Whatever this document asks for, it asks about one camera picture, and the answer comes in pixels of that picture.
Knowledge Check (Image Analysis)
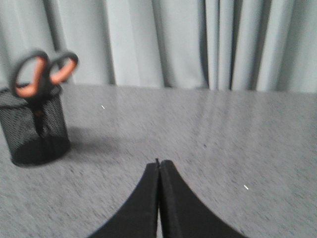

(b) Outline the black mesh pen bucket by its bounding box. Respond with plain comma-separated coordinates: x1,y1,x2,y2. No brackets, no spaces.
0,86,70,167

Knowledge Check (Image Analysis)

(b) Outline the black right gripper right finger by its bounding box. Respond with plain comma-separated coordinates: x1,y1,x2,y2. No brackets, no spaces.
159,160,245,238

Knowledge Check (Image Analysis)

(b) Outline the grey curtain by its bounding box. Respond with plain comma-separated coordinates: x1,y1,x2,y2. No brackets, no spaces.
0,0,317,93

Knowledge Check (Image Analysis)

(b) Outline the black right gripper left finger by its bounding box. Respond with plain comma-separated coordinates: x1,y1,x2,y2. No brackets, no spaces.
90,160,159,238

